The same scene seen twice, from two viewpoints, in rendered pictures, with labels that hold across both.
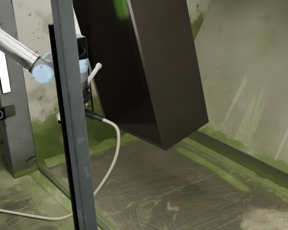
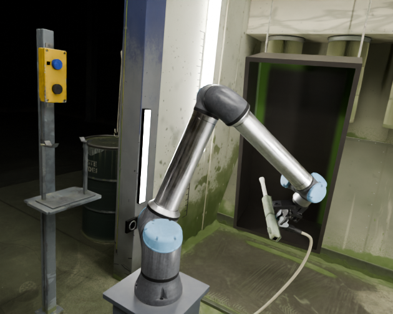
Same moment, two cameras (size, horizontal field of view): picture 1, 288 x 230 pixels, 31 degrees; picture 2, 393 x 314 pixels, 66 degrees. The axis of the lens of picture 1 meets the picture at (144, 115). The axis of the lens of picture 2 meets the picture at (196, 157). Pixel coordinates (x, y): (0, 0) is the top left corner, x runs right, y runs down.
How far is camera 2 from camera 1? 2.11 m
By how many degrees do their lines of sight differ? 28
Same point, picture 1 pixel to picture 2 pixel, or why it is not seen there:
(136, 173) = (240, 268)
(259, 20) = not seen: hidden behind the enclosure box
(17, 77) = (149, 187)
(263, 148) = (329, 240)
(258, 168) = (326, 255)
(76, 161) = not seen: outside the picture
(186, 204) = (309, 295)
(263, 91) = not seen: hidden behind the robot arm
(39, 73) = (317, 192)
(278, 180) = (347, 265)
